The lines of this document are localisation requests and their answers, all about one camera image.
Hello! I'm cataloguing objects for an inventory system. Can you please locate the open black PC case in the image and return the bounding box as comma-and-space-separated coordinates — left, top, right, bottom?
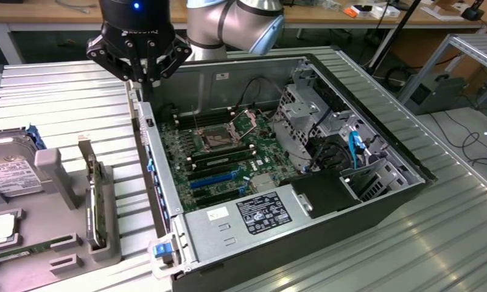
128, 53, 439, 292

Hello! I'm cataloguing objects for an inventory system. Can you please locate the hard disk with blue rails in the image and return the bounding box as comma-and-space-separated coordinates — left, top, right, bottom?
0, 123, 49, 199

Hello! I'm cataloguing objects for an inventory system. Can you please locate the silver finned heat sink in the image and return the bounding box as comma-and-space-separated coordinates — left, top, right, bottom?
249, 175, 278, 192

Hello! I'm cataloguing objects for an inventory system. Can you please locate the green motherboard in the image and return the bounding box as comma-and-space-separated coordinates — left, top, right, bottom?
157, 111, 308, 214

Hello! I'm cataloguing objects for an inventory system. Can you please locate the blue wire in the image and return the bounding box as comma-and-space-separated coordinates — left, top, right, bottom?
347, 130, 367, 170

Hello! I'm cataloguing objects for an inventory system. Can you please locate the black wire bundle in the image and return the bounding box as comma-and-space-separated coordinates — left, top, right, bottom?
309, 138, 352, 174

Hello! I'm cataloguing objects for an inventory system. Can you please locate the slanted metal disk bay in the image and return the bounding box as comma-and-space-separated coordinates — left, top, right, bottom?
339, 158, 415, 203

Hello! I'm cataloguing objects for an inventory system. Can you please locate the grey equipment box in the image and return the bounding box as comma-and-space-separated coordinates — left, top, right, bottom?
404, 72, 468, 116

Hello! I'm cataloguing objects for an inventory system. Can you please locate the CPU socket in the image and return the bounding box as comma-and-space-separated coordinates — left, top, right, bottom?
200, 125, 238, 152

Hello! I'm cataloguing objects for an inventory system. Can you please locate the long black expansion slot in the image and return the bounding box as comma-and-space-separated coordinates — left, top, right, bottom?
196, 199, 238, 212
185, 169, 234, 182
193, 191, 236, 205

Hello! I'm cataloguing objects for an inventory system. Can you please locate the silver metal disk bay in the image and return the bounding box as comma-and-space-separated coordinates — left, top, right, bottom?
273, 83, 349, 161

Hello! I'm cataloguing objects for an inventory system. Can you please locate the wooden desk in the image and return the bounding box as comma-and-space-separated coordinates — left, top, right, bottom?
0, 0, 487, 31

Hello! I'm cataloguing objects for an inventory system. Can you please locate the silver power supply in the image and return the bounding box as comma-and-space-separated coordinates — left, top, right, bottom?
181, 184, 313, 265

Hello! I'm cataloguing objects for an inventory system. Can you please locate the blue expansion slot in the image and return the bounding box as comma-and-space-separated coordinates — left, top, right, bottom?
189, 173, 244, 190

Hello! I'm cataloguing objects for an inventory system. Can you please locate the thin metal locking lever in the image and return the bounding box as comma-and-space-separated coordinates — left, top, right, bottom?
189, 105, 201, 136

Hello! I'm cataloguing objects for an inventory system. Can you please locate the blue case release latch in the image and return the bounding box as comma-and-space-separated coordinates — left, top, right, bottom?
152, 243, 170, 259

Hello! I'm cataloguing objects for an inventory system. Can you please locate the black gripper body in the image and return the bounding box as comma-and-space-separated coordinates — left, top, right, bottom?
98, 0, 176, 50

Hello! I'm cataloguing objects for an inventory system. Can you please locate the metal socket cover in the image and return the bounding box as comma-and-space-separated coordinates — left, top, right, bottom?
225, 108, 265, 143

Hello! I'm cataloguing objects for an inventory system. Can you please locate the aluminium profile frame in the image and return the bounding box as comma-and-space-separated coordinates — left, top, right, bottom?
396, 32, 487, 114

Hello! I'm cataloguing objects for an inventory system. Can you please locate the green RAM stick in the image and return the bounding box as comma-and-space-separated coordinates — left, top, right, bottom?
0, 240, 62, 263
192, 150, 257, 170

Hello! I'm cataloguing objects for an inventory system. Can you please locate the brown cardboard box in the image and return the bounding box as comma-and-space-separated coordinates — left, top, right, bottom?
433, 0, 472, 13

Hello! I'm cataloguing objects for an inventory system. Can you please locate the green graphics card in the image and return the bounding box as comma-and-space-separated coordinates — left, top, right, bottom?
77, 136, 109, 248

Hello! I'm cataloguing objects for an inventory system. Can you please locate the black RAM slot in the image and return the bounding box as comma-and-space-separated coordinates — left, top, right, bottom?
176, 113, 237, 125
189, 148, 256, 165
188, 145, 253, 164
177, 116, 238, 128
185, 143, 252, 161
174, 110, 234, 122

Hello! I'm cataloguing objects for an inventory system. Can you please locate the black tripod pole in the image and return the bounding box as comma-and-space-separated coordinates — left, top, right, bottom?
367, 0, 424, 71

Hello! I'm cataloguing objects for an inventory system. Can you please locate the blue plastic card latch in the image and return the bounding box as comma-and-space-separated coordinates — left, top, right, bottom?
144, 145, 154, 172

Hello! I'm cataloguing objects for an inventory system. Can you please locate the grey parts rack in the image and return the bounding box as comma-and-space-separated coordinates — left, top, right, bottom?
0, 147, 121, 292

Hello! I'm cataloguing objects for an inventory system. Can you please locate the black looped wire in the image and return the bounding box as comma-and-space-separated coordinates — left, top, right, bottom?
230, 76, 276, 118

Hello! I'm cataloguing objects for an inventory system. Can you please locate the small white box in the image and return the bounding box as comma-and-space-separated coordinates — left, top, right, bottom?
364, 5, 401, 19

